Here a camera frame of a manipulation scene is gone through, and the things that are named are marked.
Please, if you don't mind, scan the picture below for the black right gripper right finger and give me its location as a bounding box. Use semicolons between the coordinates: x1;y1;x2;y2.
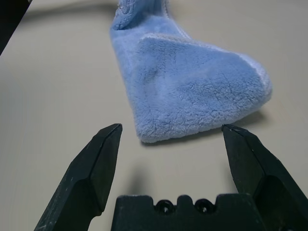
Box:
221;124;308;231

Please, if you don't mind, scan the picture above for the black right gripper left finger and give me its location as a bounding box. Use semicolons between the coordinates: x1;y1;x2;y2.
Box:
33;123;123;231

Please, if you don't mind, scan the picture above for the light blue terry towel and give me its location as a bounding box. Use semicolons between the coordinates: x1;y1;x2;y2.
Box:
109;0;274;144

